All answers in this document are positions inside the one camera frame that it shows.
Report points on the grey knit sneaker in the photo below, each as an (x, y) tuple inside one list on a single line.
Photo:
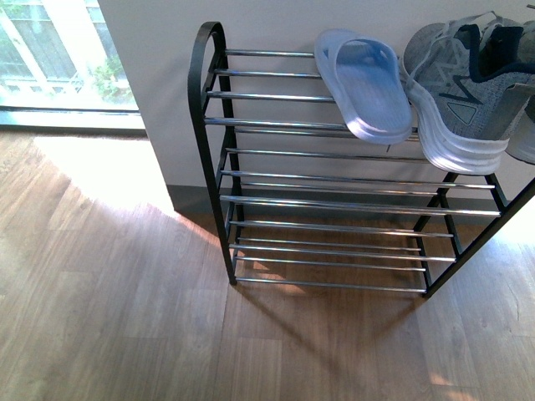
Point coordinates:
[(469, 80), (521, 143)]

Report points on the black metal shoe rack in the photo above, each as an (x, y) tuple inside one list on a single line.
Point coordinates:
[(312, 230)]

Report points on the light blue slide sandal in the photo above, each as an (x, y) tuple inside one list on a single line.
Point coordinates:
[(362, 74)]

